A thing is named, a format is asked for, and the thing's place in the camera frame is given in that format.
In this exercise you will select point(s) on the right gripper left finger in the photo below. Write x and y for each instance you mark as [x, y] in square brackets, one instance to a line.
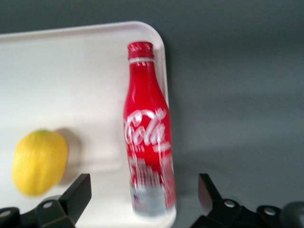
[69, 206]

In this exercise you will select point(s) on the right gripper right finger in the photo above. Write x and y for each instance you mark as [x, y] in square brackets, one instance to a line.
[213, 209]

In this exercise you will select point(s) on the red coca-cola bottle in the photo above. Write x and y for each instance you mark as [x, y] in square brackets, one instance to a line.
[147, 107]

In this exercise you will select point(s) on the white rectangular tray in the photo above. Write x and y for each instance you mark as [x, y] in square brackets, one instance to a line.
[59, 83]

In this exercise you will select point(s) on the yellow lemon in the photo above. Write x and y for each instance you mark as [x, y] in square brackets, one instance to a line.
[39, 164]

